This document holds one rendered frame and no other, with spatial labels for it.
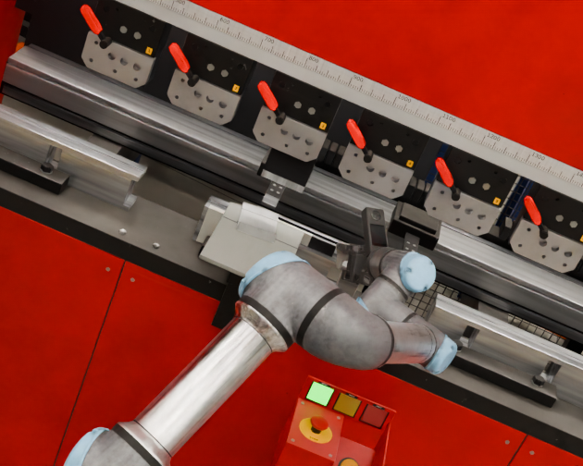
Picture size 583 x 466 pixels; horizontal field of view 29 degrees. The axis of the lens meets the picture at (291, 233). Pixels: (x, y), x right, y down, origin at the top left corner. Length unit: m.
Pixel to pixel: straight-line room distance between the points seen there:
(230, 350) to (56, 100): 1.20
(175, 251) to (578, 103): 0.92
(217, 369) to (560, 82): 0.94
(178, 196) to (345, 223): 1.84
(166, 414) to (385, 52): 0.92
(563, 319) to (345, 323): 1.14
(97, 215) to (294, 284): 0.82
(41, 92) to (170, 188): 1.78
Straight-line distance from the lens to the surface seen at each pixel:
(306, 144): 2.40
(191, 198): 4.55
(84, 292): 2.59
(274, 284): 1.83
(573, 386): 2.64
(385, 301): 2.21
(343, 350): 1.81
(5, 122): 2.62
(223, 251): 2.33
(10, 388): 2.82
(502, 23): 2.28
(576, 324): 2.86
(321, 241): 2.52
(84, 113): 2.83
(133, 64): 2.43
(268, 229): 2.47
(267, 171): 2.49
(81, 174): 2.59
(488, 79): 2.31
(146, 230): 2.55
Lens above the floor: 2.19
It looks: 29 degrees down
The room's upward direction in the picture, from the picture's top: 23 degrees clockwise
